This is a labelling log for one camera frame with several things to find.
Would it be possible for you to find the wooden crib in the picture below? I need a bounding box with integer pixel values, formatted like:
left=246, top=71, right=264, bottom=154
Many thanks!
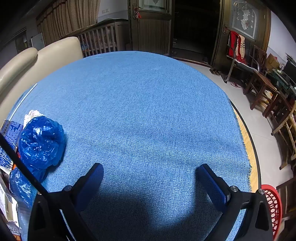
left=77, top=20, right=130, bottom=58

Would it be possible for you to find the blue woven tablecloth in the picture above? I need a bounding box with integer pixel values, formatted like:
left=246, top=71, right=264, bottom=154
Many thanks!
left=5, top=51, right=252, bottom=241

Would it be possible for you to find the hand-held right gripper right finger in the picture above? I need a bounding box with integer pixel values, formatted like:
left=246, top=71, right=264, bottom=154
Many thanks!
left=196, top=164, right=280, bottom=241

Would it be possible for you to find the dark wooden chair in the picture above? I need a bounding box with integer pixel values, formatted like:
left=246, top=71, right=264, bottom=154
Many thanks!
left=251, top=45, right=267, bottom=72

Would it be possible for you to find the dark wooden side table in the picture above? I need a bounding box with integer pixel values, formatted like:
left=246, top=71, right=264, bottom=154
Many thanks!
left=276, top=175, right=296, bottom=220

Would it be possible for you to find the black monitor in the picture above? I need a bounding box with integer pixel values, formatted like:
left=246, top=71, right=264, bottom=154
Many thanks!
left=283, top=59, right=296, bottom=79

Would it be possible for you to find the white printed box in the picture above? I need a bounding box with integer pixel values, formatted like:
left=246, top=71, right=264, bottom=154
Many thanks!
left=0, top=184, right=11, bottom=217

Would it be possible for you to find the brown cardboard box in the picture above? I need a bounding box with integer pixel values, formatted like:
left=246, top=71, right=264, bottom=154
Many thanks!
left=266, top=53, right=280, bottom=70

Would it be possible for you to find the red plastic basket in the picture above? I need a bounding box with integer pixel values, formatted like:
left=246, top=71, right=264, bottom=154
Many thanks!
left=260, top=184, right=283, bottom=241

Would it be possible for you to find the metal frame chair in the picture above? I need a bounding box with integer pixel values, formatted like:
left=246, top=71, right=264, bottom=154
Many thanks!
left=223, top=30, right=259, bottom=84

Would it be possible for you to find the round wooden table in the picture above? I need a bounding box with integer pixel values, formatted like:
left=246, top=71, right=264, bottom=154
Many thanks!
left=225, top=95, right=263, bottom=194

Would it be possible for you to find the blue printed box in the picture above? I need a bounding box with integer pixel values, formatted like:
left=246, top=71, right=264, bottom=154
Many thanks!
left=0, top=119, right=23, bottom=169

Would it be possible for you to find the brown door with glass pane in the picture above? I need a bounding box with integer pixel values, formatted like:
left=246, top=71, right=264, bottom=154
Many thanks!
left=128, top=0, right=173, bottom=56
left=209, top=0, right=271, bottom=69

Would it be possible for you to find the white board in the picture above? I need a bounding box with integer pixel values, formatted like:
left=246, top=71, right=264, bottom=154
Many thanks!
left=31, top=32, right=45, bottom=51

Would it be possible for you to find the beige sofa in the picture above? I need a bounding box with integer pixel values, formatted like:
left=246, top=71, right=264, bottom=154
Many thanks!
left=0, top=37, right=84, bottom=121

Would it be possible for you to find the black plastic bag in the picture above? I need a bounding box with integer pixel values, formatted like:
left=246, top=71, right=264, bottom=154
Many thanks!
left=0, top=169, right=13, bottom=186

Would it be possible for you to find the dark wooden stool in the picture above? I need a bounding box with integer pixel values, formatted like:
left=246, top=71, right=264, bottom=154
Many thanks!
left=243, top=70, right=280, bottom=110
left=262, top=93, right=293, bottom=118

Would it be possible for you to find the cluttered green desk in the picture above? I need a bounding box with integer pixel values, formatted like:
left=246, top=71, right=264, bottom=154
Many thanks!
left=266, top=67, right=296, bottom=98

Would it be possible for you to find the black cable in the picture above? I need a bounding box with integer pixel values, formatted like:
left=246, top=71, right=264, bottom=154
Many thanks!
left=0, top=133, right=97, bottom=241

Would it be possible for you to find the red striped garment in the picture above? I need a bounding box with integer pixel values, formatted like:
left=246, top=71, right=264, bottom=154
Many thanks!
left=228, top=31, right=248, bottom=64

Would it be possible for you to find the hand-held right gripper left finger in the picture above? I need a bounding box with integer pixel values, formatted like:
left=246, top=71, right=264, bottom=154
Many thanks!
left=28, top=163, right=104, bottom=241

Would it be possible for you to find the beige curtain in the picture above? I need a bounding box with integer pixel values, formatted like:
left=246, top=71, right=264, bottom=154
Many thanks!
left=36, top=0, right=101, bottom=47

